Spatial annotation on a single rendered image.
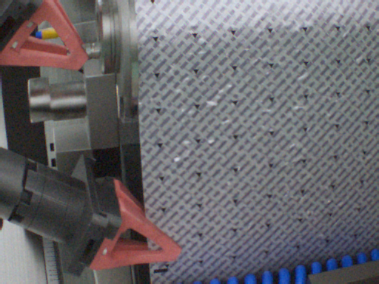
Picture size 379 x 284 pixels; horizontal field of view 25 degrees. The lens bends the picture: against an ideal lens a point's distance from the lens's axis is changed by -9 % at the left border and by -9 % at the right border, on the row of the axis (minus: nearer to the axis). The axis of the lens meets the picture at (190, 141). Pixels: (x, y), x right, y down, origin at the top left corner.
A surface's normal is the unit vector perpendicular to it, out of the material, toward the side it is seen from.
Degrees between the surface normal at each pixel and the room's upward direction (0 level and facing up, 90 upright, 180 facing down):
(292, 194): 90
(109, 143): 90
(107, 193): 30
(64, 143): 0
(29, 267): 0
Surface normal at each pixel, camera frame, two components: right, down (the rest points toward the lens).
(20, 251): -0.03, -0.88
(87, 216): -0.86, -0.35
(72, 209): 0.40, -0.04
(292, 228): 0.18, 0.47
